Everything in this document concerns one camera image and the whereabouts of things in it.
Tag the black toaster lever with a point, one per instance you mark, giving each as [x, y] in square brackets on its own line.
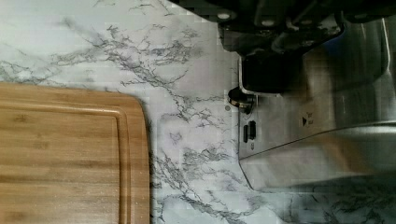
[271, 74]

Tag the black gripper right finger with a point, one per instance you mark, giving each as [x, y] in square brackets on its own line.
[306, 35]

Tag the bamboo cutting board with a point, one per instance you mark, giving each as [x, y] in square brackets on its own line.
[72, 156]

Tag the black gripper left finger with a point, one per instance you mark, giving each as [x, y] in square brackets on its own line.
[244, 41]

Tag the stainless steel toaster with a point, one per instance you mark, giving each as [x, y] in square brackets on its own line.
[339, 124]

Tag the toaster dial knob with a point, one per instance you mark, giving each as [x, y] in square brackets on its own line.
[244, 102]

